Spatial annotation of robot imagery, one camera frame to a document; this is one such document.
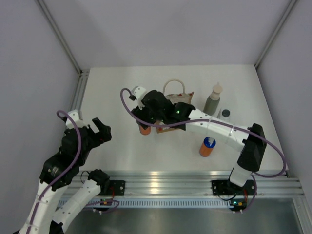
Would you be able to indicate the watermelon print canvas bag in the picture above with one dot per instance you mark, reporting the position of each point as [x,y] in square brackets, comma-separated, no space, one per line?
[175,98]

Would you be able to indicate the light blue pump bottle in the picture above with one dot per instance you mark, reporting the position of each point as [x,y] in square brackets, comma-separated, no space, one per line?
[145,130]

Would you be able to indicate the left aluminium frame post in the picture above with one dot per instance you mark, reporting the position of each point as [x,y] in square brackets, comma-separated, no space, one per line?
[59,35]

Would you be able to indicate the grey-green bottle beige cap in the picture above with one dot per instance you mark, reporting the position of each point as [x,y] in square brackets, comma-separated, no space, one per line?
[213,100]

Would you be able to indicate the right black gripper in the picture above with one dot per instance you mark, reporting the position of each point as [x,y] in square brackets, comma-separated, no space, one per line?
[141,114]

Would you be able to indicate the right aluminium frame post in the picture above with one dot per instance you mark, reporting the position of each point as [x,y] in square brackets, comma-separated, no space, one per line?
[276,31]

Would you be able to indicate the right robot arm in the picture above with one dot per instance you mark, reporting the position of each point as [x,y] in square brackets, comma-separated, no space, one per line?
[153,107]

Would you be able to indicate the dark blue pump bottle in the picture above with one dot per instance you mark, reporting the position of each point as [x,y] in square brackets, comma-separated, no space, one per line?
[207,146]

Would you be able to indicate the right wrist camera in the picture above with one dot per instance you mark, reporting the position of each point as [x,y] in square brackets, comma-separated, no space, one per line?
[137,94]

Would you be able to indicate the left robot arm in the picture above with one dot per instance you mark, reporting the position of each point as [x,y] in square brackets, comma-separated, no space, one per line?
[57,174]

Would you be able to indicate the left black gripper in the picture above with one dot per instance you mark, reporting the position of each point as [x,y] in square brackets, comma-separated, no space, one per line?
[103,135]

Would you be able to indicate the aluminium frame post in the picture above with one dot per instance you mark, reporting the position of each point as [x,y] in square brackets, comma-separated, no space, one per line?
[276,31]
[59,35]

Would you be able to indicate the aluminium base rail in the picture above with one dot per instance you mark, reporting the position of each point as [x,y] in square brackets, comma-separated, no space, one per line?
[197,184]

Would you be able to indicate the white slotted cable duct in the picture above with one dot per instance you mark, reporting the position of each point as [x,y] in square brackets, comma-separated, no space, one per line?
[162,203]

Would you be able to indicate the white square bottle grey cap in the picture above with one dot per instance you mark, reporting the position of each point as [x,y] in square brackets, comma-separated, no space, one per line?
[224,115]

